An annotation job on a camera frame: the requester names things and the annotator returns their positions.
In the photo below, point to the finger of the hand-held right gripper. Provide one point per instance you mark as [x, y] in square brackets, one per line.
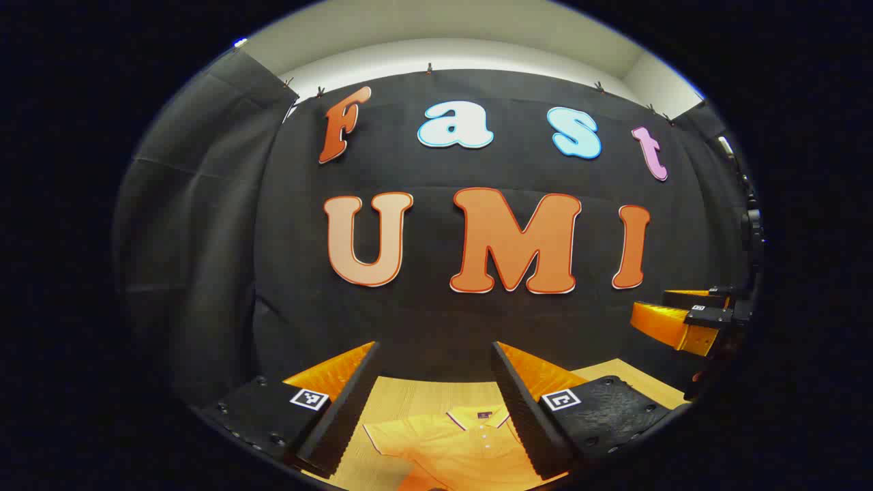
[689, 300]
[665, 320]

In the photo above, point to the row of small backdrop clips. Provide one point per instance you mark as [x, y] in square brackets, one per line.
[430, 68]

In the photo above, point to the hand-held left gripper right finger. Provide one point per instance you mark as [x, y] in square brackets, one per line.
[522, 409]

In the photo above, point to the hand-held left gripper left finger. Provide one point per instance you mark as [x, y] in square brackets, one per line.
[344, 409]

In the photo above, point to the orange polo T-shirt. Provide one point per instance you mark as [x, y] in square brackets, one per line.
[464, 450]

